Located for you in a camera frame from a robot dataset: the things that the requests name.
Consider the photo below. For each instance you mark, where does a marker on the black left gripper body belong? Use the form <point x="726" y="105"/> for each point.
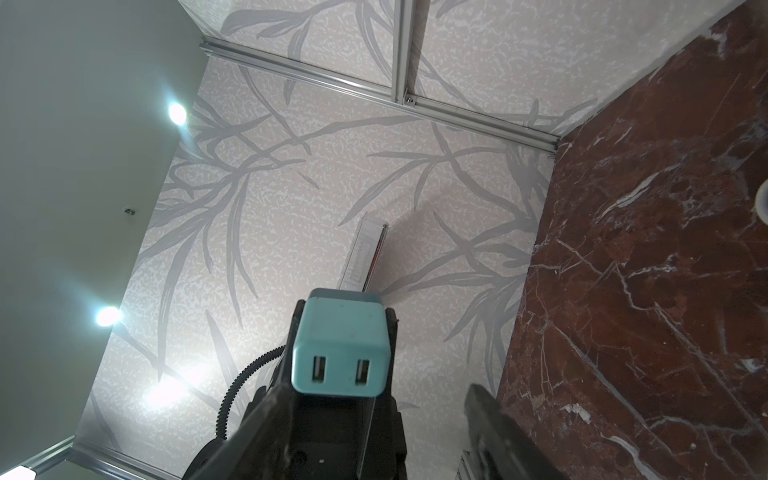
<point x="344" y="437"/>

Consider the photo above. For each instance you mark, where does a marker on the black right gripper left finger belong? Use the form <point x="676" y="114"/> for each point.
<point x="259" y="449"/>

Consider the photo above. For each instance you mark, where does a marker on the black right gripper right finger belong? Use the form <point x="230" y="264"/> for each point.
<point x="500" y="449"/>

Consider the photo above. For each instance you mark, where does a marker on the teal charger cube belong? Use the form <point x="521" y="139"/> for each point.
<point x="342" y="347"/>

